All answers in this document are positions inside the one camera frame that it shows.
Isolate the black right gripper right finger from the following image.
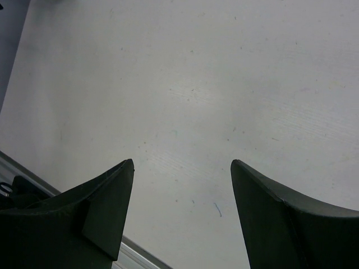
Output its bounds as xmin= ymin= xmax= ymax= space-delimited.
xmin=231 ymin=160 xmax=358 ymax=268

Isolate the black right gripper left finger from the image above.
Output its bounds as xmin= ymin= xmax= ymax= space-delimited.
xmin=0 ymin=159 xmax=135 ymax=269

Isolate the aluminium mounting rail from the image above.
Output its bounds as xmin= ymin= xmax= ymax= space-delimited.
xmin=0 ymin=150 xmax=174 ymax=269

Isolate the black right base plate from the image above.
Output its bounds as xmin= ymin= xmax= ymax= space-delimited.
xmin=1 ymin=175 xmax=51 ymax=210

